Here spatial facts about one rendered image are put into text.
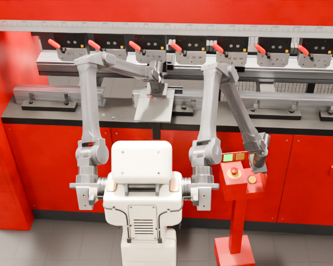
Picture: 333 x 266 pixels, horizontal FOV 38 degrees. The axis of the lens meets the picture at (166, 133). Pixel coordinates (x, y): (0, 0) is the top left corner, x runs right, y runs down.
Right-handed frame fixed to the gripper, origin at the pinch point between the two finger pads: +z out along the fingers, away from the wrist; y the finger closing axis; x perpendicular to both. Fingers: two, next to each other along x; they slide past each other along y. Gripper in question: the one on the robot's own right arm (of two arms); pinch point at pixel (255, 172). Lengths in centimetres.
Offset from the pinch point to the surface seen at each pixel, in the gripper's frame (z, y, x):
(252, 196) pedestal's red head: 10.6, -7.5, 1.7
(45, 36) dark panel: 9, 114, 108
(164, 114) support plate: -13, 30, 42
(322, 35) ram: -45, 44, -34
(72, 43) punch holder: -34, 64, 84
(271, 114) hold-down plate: -2.0, 32.1, -14.8
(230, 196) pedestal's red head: 8.9, -7.2, 13.0
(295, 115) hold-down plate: -2.6, 29.3, -26.9
